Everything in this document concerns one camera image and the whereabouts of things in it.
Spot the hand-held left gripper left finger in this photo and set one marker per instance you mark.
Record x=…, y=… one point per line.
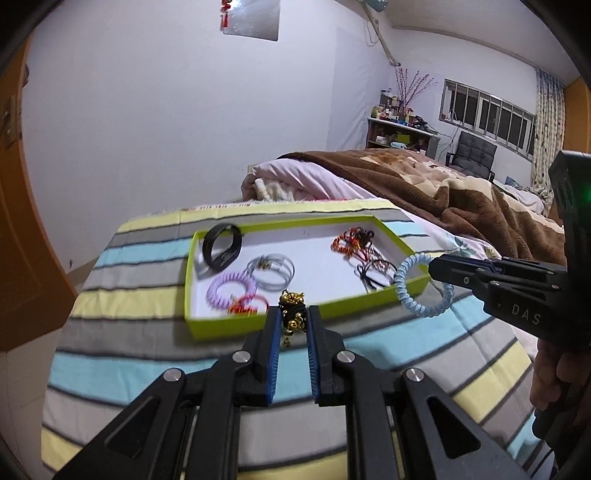
x=273, y=355

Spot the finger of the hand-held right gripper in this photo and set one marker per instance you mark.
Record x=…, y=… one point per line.
x=508, y=281
x=461, y=266

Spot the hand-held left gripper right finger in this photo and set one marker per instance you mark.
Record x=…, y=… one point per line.
x=315, y=355

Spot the gold black charm ornament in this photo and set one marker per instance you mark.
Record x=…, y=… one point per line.
x=292, y=318

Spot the green cardboard box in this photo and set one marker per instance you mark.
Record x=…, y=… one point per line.
x=221, y=330

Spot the gold rhinestone hair clip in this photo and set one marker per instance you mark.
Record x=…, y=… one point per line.
x=382, y=266

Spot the person's right hand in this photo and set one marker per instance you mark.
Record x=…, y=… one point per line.
x=547, y=374

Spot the brown plush blanket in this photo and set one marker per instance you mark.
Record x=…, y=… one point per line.
x=461, y=207

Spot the black wristband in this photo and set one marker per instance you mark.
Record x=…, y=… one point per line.
x=235, y=244

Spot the black office chair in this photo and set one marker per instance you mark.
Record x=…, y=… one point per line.
x=475, y=150

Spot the striped bedsheet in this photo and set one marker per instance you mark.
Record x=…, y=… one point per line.
x=138, y=341

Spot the cluttered white shelf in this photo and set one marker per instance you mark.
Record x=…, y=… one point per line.
x=397, y=134

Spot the floral window curtain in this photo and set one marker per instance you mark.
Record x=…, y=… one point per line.
x=547, y=134

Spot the barred window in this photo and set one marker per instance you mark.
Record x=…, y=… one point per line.
x=489, y=115

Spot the white rolled cloth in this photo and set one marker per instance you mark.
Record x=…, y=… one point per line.
x=268, y=190

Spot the orange wooden cabinet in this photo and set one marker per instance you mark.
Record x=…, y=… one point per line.
x=579, y=115

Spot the purple flower branches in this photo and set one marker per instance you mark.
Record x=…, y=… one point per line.
x=411, y=87

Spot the orange wooden door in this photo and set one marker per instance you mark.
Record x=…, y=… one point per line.
x=27, y=230

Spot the white wall pipe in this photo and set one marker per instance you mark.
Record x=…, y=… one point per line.
x=383, y=37

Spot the grey wall poster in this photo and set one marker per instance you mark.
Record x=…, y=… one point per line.
x=254, y=18

